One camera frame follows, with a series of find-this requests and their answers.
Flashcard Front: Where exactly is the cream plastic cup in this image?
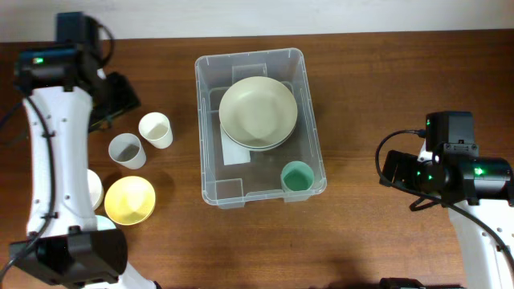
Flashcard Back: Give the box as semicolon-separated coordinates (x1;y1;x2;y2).
138;112;173;149

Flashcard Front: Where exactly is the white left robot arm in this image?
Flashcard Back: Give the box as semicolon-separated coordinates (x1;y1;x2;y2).
8;12;157;288

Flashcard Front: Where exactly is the mint green plastic cup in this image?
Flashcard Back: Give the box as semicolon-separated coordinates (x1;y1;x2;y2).
280;161;315;192

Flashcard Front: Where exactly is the yellow plastic bowl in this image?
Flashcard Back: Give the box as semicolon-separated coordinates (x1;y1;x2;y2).
104;176;156;226

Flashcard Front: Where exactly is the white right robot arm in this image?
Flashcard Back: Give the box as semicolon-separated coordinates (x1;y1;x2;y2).
376;147;513;288

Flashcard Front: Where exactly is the cream plastic bowl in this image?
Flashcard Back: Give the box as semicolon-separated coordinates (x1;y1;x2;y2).
218;75;299;149

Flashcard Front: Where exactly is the white plastic bowl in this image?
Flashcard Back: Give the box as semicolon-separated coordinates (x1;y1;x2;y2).
88;169;104;210

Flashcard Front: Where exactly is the white paper label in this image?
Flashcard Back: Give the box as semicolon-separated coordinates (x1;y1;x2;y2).
220;128;251;165

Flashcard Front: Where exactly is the beige plastic bowl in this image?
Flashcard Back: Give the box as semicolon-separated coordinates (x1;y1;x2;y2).
220;121;296;151

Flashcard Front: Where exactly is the clear plastic storage bin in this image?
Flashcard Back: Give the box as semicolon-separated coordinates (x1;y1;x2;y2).
194;48;327;209

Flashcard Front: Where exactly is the mint green plastic bowl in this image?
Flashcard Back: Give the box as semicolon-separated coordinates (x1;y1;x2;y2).
96;215;116;231

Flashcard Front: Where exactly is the light grey plastic cup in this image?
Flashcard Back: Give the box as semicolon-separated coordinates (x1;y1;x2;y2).
108;133;147;169

